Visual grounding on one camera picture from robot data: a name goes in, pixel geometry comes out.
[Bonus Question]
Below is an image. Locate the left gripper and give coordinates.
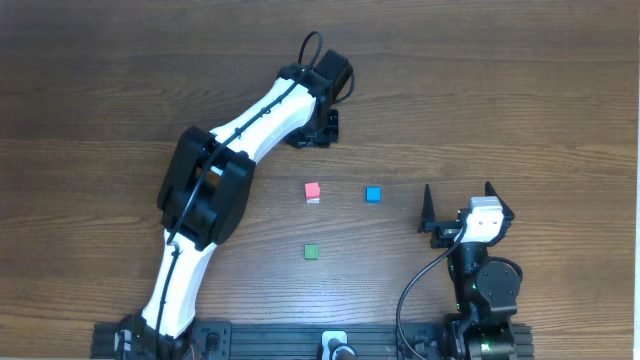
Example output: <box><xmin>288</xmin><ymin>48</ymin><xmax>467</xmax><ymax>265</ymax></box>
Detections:
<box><xmin>285</xmin><ymin>107</ymin><xmax>341</xmax><ymax>150</ymax></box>

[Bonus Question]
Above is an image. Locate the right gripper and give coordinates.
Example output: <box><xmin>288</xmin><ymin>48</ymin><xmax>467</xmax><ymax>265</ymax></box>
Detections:
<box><xmin>418</xmin><ymin>181</ymin><xmax>516</xmax><ymax>250</ymax></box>

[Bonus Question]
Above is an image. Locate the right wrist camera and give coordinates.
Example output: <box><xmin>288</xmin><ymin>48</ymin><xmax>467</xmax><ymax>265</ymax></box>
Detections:
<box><xmin>458</xmin><ymin>195</ymin><xmax>505</xmax><ymax>245</ymax></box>

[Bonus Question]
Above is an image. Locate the mounting rail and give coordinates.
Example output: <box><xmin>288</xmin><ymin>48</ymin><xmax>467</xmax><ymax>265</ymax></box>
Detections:
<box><xmin>92</xmin><ymin>319</ymin><xmax>535</xmax><ymax>360</ymax></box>

